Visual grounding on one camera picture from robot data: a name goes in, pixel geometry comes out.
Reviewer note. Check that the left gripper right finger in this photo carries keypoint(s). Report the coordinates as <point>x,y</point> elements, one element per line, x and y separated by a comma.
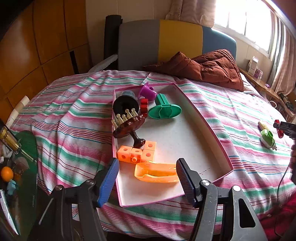
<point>225,214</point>

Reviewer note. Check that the lime green plug adapter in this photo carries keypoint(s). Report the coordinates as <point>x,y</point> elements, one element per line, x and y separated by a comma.
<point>266,137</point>

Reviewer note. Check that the orange fruit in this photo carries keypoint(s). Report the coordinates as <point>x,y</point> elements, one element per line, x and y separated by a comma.
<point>7,174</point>

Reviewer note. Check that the orange linked cubes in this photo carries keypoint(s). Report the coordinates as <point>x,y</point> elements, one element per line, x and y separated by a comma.
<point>135,155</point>

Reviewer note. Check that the grey yellow blue headboard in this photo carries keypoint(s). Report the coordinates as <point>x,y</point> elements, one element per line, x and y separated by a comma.
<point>147,42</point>

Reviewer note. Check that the black thread spool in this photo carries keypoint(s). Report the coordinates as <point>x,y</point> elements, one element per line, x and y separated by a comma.
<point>126,100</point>

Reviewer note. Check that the teal green plastic stamp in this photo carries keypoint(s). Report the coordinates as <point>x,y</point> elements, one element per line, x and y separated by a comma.
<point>163,109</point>

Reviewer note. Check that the wooden wardrobe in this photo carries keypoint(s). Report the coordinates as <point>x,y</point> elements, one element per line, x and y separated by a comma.
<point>47,40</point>

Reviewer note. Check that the white small box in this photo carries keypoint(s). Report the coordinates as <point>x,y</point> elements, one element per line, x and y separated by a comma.
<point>252,66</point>

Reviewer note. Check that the white tube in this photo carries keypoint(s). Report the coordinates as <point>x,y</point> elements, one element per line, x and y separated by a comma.
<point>6,211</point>

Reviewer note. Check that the gold black bottle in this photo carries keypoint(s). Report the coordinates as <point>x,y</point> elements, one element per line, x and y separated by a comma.
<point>8,138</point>

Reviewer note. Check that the brown massage comb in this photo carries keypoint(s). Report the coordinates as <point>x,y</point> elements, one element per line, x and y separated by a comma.
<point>127,124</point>

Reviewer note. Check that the rust brown quilt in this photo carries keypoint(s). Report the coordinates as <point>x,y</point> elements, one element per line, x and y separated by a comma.
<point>217,67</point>

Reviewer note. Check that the purple plastic funnel toy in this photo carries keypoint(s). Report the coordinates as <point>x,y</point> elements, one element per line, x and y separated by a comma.
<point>147,92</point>

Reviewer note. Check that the black rolled mat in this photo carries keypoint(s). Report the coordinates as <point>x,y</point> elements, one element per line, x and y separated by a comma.
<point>111,35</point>

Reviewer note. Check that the green glass side table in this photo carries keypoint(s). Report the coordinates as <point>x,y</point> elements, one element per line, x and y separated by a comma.
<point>22,205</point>

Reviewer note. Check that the teal small object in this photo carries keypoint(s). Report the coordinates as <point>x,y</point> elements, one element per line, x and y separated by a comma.
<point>11,187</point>

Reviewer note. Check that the wooden bedside shelf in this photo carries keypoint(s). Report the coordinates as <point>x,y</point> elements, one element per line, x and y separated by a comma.
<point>260,86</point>

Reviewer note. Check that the pink curtain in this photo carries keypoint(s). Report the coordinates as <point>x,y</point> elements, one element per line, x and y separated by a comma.
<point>200,12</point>

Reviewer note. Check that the red lipstick tube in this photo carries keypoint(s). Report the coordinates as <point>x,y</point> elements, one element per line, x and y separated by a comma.
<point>277,126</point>

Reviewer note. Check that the purple small box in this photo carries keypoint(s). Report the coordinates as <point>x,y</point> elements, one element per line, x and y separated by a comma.
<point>258,73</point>

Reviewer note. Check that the orange plastic scoop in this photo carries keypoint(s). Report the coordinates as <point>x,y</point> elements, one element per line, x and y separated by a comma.
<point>156,172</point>

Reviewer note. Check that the pink white tray box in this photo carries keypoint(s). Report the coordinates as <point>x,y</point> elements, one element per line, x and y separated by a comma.
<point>187,136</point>

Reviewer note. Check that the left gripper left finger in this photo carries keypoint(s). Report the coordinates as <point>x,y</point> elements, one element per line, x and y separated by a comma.
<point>56,221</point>

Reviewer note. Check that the yellow patterned oval case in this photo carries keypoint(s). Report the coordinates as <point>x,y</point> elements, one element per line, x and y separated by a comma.
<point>262,126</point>

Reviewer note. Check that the red building block piece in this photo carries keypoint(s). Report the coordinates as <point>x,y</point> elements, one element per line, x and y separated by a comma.
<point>144,104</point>

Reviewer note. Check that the person right hand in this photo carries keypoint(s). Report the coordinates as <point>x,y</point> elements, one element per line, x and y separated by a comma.
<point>293,157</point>

